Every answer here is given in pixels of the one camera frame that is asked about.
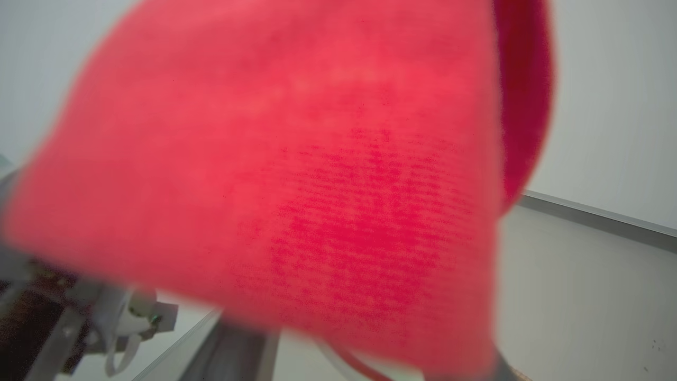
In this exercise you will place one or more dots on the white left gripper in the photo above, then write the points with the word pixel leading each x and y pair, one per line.
pixel 121 317

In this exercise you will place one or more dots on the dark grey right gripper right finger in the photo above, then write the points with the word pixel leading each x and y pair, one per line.
pixel 505 370

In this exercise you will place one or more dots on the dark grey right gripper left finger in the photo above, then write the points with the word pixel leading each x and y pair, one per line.
pixel 232 352

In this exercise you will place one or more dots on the red cloth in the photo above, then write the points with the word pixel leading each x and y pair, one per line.
pixel 296 174

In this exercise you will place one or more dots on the white partition panel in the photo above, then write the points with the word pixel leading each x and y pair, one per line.
pixel 613 106

